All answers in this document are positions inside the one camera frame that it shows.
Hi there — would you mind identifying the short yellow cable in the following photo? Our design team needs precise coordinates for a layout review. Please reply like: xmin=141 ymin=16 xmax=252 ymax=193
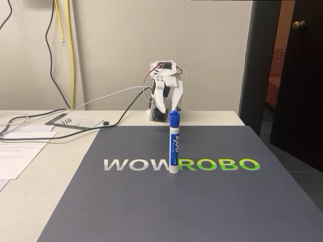
xmin=54 ymin=0 xmax=66 ymax=46

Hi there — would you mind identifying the thin black wall cable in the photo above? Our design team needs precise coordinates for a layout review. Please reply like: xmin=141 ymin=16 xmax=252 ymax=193
xmin=0 ymin=0 xmax=13 ymax=30

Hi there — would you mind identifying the long yellow cable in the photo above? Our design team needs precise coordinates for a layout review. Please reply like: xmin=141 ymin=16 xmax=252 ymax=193
xmin=66 ymin=0 xmax=75 ymax=109

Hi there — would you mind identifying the blank white paper sheet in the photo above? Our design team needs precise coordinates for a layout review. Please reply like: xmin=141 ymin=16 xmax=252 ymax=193
xmin=0 ymin=131 xmax=58 ymax=145
xmin=0 ymin=125 xmax=55 ymax=133

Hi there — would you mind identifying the printed white paper sheet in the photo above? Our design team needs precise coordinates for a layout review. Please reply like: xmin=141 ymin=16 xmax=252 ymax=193
xmin=0 ymin=143 xmax=45 ymax=180

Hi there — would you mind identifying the white cable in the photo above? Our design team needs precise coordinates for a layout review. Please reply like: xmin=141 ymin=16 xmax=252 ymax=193
xmin=0 ymin=85 xmax=152 ymax=136

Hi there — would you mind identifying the black camera cable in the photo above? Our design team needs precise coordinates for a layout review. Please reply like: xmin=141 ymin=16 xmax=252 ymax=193
xmin=0 ymin=89 xmax=152 ymax=146

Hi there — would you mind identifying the red upholstered furniture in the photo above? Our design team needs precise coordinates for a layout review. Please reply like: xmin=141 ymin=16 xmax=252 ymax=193
xmin=265 ymin=44 xmax=287 ymax=109

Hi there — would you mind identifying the blue dry erase marker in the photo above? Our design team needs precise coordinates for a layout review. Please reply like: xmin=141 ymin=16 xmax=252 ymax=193
xmin=168 ymin=110 xmax=181 ymax=174

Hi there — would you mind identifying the dark grey door frame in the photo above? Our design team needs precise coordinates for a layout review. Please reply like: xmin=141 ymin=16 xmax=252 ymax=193
xmin=238 ymin=0 xmax=282 ymax=138

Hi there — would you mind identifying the black power cable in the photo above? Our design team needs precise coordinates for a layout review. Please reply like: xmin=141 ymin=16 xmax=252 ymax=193
xmin=0 ymin=0 xmax=71 ymax=127

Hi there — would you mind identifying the dark wooden door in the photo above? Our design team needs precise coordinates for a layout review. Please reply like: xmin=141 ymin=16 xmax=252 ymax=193
xmin=269 ymin=0 xmax=323 ymax=173

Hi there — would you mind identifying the grey WOWROBO mat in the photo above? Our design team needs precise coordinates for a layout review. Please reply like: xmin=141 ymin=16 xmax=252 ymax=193
xmin=36 ymin=125 xmax=323 ymax=242

